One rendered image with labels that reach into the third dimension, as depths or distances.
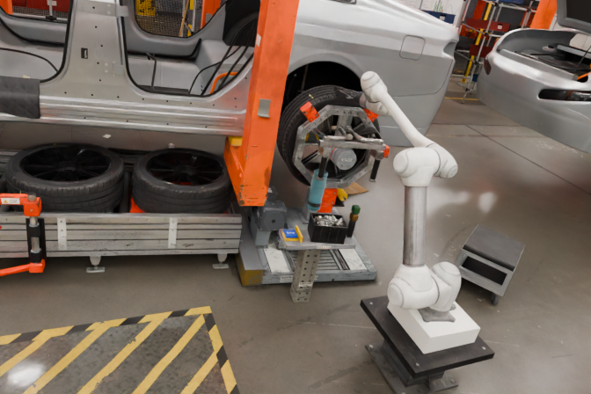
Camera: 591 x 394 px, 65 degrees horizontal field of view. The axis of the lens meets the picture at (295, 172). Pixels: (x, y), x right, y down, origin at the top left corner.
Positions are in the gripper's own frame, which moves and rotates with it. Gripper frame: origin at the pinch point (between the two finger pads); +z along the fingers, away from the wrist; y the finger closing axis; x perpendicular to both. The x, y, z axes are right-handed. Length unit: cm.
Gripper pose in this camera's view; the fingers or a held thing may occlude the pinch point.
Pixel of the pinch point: (339, 90)
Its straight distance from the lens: 292.6
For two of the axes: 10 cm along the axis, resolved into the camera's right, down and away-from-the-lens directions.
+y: 7.6, -2.6, 6.0
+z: -6.5, -3.8, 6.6
